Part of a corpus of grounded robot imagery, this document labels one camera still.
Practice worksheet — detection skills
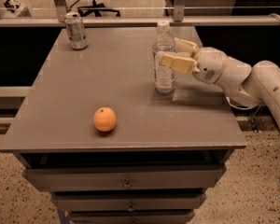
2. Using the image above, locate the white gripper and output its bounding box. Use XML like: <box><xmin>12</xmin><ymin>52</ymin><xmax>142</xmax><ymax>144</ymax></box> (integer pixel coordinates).
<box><xmin>155</xmin><ymin>37</ymin><xmax>227</xmax><ymax>84</ymax></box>

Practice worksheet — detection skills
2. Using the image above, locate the clear plastic water bottle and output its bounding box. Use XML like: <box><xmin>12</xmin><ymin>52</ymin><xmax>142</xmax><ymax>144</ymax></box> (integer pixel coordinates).
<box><xmin>152</xmin><ymin>21</ymin><xmax>175</xmax><ymax>94</ymax></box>

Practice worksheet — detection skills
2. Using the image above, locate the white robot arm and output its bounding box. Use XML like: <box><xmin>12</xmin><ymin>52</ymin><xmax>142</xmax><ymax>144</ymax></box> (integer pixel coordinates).
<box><xmin>153</xmin><ymin>38</ymin><xmax>280</xmax><ymax>130</ymax></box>

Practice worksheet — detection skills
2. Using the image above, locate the orange fruit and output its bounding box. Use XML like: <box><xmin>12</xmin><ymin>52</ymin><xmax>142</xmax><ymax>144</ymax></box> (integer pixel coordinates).
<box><xmin>93</xmin><ymin>107</ymin><xmax>117</xmax><ymax>132</ymax></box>

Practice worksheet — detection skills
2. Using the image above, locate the silver soda can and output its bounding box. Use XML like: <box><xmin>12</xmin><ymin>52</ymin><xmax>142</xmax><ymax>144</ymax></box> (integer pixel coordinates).
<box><xmin>64</xmin><ymin>12</ymin><xmax>88</xmax><ymax>49</ymax></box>

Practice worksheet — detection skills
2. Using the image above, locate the grey drawer cabinet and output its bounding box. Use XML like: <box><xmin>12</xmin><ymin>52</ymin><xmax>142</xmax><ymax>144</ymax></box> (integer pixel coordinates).
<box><xmin>0</xmin><ymin>28</ymin><xmax>245</xmax><ymax>224</ymax></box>

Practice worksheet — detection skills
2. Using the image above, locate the metal railing frame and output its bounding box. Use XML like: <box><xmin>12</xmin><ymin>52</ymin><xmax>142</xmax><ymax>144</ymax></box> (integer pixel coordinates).
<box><xmin>0</xmin><ymin>0</ymin><xmax>280</xmax><ymax>27</ymax></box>

